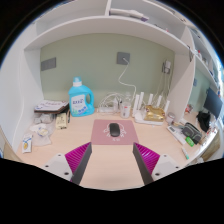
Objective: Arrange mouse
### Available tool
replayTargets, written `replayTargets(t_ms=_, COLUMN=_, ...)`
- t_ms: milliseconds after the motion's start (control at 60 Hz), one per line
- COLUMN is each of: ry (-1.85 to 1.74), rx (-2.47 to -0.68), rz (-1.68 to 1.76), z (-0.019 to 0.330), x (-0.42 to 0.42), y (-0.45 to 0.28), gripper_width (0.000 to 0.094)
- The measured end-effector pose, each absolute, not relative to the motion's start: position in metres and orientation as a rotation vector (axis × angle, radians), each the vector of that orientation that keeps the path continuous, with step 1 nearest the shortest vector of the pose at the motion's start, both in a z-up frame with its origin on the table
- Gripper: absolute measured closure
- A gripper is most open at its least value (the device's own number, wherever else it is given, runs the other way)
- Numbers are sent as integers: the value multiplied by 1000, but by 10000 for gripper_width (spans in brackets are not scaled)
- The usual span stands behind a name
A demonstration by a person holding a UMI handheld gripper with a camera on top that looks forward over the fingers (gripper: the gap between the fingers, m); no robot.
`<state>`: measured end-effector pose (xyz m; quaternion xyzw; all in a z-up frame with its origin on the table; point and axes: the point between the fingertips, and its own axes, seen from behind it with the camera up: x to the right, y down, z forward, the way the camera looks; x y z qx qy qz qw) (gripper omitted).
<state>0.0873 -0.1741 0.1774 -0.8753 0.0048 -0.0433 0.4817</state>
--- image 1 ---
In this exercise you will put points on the grey blank wall plate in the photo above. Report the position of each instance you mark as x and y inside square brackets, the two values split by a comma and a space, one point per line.
[48, 64]

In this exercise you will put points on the gold foil packet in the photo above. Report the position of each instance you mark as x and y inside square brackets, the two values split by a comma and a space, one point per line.
[154, 114]

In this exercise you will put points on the clear plastic bottle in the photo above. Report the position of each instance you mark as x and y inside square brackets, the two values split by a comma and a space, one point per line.
[126, 108]

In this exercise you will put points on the pink printed mouse pad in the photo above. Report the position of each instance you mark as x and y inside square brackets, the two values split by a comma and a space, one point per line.
[100, 135]

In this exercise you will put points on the small white jar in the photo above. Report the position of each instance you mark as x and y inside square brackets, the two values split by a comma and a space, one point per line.
[170, 119]

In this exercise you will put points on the black computer mouse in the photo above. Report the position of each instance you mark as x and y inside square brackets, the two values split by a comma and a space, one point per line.
[114, 130]

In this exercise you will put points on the grey wall outlet plate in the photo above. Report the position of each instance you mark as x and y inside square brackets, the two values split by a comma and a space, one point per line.
[122, 57]

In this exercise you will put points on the white power strip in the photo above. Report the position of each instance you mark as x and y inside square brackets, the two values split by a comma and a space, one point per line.
[106, 109]

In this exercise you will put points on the blue detergent bottle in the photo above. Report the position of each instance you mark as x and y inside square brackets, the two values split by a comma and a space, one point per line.
[80, 100]

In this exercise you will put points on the white wall charger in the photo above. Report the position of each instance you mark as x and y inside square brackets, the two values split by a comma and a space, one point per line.
[167, 66]

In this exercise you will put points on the white and yellow packet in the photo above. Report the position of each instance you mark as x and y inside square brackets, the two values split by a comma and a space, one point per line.
[27, 143]

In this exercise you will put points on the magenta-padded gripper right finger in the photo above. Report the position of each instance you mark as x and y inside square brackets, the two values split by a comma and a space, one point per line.
[165, 165]

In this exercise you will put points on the white remote control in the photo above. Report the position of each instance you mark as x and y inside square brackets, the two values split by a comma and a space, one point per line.
[176, 134]

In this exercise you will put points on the black pen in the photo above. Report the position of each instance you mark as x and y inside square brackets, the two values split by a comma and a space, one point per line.
[69, 117]

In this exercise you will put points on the black bag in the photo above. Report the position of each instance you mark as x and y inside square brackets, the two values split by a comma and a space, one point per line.
[203, 120]

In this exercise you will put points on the cream small carton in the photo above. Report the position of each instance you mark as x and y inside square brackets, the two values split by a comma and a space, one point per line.
[61, 120]

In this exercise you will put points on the white router with antennas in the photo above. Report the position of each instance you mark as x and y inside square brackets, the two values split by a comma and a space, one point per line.
[138, 116]

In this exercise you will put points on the green pen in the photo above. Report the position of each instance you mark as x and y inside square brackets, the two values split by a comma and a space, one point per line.
[185, 153]

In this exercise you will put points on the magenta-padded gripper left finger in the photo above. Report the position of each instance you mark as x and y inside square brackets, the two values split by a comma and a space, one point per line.
[60, 165]

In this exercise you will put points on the clear plastic bag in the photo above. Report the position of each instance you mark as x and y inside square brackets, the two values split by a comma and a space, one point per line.
[41, 133]

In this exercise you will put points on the black zip pouch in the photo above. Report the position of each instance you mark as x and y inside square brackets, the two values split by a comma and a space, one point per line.
[192, 131]

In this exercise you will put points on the white printed booklet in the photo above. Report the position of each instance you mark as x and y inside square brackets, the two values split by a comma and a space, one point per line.
[50, 105]

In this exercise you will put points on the black computer monitor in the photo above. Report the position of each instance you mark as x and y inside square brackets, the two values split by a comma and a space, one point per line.
[213, 102]

